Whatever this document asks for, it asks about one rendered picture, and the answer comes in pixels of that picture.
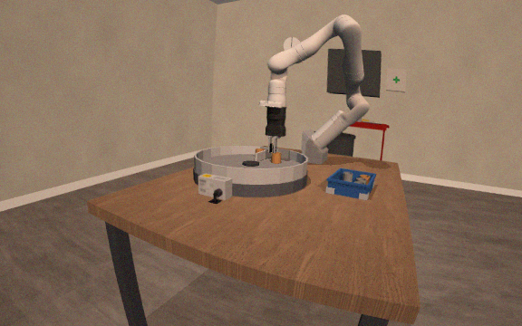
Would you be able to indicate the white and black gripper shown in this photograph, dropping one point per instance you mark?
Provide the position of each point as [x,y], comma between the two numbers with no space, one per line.
[275,115]

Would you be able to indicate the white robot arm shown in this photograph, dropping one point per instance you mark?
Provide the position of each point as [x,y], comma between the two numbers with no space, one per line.
[351,34]

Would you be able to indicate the blue crate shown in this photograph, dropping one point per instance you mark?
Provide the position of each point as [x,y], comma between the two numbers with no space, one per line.
[349,189]

